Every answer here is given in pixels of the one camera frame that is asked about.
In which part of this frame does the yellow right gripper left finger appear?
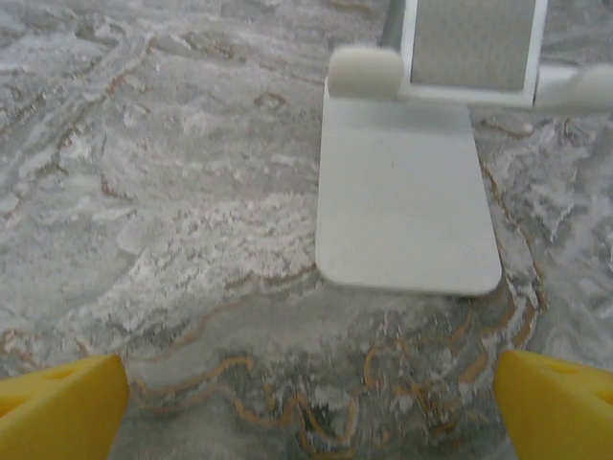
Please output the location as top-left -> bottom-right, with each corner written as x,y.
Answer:
0,354 -> 130,460

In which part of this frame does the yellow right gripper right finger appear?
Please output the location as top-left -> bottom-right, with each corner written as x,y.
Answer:
492,349 -> 613,460

